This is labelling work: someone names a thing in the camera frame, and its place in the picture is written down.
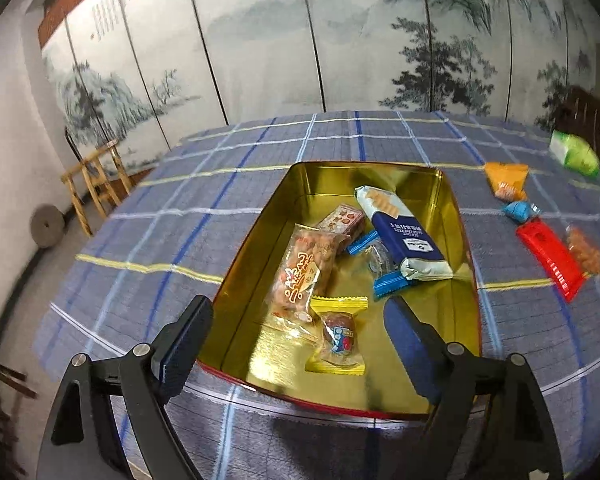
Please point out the dark wooden chair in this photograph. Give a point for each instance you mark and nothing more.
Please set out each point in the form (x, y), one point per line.
(585, 110)
(5, 377)

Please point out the white blue cracker packet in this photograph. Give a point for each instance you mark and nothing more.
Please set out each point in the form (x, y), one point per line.
(405, 240)

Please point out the round grey millstone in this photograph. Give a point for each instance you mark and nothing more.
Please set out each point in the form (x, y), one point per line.
(46, 225)

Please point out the green packet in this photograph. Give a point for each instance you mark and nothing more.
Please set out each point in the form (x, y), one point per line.
(575, 152)

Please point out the painted landscape folding screen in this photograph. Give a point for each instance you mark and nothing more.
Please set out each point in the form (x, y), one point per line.
(280, 35)

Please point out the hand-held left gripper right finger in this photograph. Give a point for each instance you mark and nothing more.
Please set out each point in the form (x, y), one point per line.
(410, 355)

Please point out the clear blue ended candy packet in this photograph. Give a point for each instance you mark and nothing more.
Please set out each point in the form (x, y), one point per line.
(392, 282)

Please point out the red tin box gold inside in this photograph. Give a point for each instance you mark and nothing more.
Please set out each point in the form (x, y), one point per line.
(420, 200)

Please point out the bamboo chair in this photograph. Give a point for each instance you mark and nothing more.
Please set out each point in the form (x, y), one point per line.
(78, 205)

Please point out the yellow candy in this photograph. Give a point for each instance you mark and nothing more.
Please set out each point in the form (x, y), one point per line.
(337, 337)

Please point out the pink brown snack packet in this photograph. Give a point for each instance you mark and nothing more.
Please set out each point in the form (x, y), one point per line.
(342, 220)

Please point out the clear peanut packet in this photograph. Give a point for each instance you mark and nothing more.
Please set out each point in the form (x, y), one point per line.
(585, 252)

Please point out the clear orange label snack packet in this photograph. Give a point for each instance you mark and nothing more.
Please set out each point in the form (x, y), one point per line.
(300, 275)

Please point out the small blue snack packet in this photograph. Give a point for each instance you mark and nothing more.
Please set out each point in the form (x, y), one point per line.
(517, 210)

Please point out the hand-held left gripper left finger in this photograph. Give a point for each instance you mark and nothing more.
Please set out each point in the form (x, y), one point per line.
(180, 355)

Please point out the blue plaid tablecloth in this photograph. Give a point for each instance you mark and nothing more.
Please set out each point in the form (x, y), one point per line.
(180, 220)

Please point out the red snack packet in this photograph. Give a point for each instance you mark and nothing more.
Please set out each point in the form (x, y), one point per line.
(550, 257)

